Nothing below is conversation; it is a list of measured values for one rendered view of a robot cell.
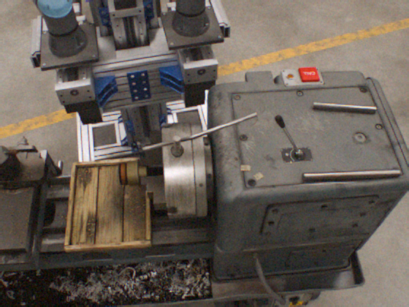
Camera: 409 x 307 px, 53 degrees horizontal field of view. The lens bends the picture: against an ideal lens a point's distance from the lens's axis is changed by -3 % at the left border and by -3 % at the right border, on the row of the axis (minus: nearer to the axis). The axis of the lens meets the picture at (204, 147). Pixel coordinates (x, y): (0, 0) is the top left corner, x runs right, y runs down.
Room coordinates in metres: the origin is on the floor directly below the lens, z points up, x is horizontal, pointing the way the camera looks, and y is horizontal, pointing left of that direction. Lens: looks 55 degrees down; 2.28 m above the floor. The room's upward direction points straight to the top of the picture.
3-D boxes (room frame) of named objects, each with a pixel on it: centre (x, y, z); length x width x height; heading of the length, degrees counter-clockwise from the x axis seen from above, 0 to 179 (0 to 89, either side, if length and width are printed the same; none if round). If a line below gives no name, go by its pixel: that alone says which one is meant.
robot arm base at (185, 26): (1.38, 0.05, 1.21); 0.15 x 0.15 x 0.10
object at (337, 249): (0.80, -0.32, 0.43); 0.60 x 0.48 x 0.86; 95
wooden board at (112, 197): (0.72, 0.35, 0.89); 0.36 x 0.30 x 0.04; 5
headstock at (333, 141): (0.80, -0.32, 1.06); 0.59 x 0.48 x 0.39; 95
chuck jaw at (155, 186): (0.65, 0.14, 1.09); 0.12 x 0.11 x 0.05; 5
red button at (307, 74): (1.01, -0.35, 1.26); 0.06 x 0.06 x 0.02; 5
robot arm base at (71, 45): (1.27, 0.54, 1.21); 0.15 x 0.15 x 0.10
